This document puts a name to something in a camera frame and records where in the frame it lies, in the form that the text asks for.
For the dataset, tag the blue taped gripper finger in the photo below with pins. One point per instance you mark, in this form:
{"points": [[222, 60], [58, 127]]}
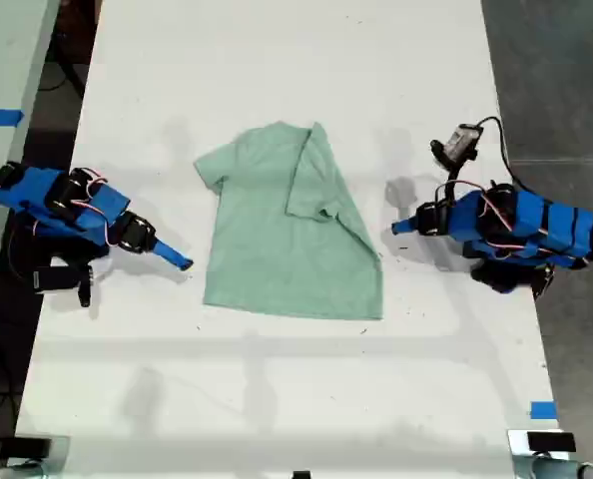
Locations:
{"points": [[173, 254], [406, 227]]}

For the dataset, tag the pale green T-shirt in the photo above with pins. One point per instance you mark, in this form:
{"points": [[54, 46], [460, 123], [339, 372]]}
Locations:
{"points": [[276, 249]]}

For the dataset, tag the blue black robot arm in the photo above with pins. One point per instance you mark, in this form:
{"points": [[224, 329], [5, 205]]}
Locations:
{"points": [[541, 224], [42, 199]]}

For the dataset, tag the grey side table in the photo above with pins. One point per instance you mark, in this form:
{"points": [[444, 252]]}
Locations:
{"points": [[2, 60]]}

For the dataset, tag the short blue tape strip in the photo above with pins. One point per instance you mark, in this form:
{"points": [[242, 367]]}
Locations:
{"points": [[543, 410]]}

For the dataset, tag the metal table clamp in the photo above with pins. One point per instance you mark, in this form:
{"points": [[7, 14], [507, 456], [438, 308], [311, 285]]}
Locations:
{"points": [[518, 461], [59, 456]]}

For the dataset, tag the small black box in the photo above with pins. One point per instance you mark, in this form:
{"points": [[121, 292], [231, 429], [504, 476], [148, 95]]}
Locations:
{"points": [[551, 442], [29, 447]]}

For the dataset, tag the tiny black edge block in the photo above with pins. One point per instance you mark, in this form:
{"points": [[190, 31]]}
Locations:
{"points": [[301, 475]]}

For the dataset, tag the black camera stalk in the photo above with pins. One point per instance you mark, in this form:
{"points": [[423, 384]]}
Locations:
{"points": [[446, 155], [85, 292]]}

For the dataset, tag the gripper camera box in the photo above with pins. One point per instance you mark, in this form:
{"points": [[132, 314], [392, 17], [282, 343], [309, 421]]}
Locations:
{"points": [[54, 279], [465, 137]]}

